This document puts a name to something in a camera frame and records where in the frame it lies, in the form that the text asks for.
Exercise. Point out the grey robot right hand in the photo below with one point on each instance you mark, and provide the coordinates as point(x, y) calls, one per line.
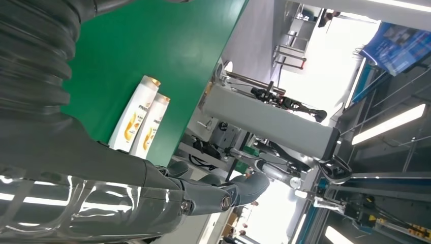
point(84, 202)

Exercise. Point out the white shampoo bottle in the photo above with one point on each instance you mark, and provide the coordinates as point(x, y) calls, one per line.
point(131, 118)
point(151, 131)

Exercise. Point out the metal stanchion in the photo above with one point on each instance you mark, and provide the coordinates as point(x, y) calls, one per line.
point(256, 82)

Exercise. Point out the black jointed device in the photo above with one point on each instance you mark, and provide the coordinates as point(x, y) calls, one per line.
point(293, 102)

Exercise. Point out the ceiling light bar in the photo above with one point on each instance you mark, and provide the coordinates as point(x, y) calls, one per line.
point(387, 125)
point(338, 236)

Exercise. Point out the blue poster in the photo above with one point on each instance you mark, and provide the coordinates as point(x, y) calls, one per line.
point(397, 47)

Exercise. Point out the metal frame rack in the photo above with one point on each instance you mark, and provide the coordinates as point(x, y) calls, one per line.
point(291, 55)

